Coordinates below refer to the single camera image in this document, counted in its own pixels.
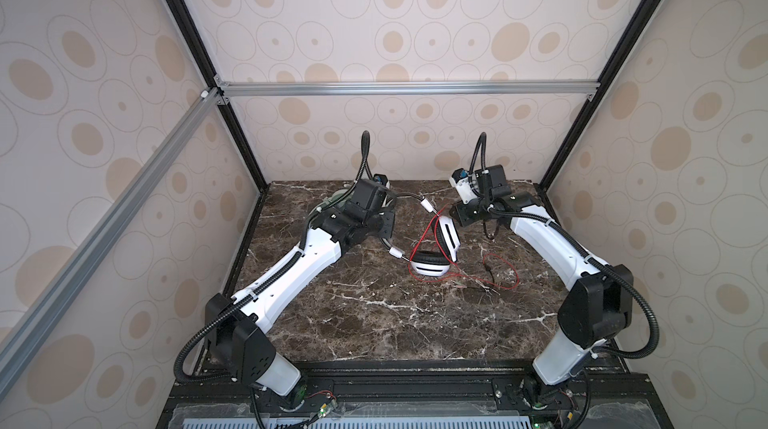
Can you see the right black frame post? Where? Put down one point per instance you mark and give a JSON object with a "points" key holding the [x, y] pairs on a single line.
{"points": [[639, 21]]}

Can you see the white black red-cabled headphones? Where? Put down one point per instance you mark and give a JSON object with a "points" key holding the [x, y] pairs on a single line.
{"points": [[434, 257]]}

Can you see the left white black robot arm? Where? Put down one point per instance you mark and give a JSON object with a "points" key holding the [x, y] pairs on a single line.
{"points": [[236, 327]]}

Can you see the black frame post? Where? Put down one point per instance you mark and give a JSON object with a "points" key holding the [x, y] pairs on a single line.
{"points": [[191, 35], [639, 21]]}

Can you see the mint green wired headphones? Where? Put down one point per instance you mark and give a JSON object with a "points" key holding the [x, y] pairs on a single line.
{"points": [[336, 198]]}

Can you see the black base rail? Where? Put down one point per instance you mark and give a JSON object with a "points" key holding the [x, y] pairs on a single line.
{"points": [[614, 396]]}

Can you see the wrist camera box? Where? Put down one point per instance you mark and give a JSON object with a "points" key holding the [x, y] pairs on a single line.
{"points": [[381, 181], [466, 185]]}

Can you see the left black frame post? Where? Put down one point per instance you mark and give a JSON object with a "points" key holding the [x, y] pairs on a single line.
{"points": [[191, 35]]}

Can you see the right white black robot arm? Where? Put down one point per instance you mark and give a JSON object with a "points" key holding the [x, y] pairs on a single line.
{"points": [[600, 296]]}

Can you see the left slanted aluminium frame bar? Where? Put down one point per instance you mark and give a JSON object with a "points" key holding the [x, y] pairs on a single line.
{"points": [[44, 315]]}

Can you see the horizontal aluminium frame bar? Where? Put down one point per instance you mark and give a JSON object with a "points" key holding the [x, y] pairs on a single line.
{"points": [[226, 90]]}

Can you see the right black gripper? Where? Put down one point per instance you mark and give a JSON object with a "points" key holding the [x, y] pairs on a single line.
{"points": [[460, 209]]}

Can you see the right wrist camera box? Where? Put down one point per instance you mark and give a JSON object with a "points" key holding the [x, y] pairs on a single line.
{"points": [[466, 185]]}

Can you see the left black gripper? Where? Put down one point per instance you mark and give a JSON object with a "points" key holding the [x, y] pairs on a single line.
{"points": [[387, 230]]}

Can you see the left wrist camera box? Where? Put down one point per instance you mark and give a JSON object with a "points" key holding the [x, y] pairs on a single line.
{"points": [[381, 181]]}

